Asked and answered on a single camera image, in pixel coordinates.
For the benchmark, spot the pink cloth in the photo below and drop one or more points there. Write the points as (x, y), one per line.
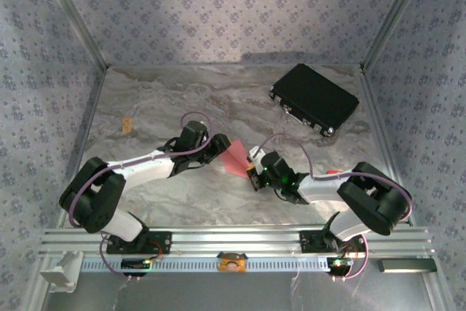
(236, 160)

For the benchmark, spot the white plastic bracket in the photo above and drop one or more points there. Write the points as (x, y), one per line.
(60, 271)

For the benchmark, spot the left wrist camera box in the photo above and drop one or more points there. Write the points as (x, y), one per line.
(193, 132)

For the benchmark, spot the small orange tag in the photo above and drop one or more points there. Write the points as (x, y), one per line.
(126, 125)

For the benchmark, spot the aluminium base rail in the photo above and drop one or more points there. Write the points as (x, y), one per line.
(236, 240)

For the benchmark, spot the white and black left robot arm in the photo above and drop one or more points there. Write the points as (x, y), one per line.
(94, 201)

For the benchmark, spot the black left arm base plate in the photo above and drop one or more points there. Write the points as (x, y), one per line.
(160, 243)

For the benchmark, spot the aluminium side rail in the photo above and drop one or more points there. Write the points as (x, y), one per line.
(375, 107)
(86, 132)

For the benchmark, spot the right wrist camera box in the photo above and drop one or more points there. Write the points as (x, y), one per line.
(273, 163)

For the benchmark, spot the aluminium frame post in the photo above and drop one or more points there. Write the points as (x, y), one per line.
(394, 16)

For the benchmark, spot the black ribbed carrying case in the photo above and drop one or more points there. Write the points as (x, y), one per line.
(313, 94)

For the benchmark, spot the small red block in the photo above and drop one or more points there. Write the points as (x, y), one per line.
(333, 172)

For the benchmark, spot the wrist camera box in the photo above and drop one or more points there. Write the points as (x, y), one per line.
(273, 163)
(193, 132)

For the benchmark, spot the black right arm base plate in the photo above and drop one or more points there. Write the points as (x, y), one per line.
(311, 242)

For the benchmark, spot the orange cartoon figure sticker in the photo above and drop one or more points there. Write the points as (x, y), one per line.
(232, 263)

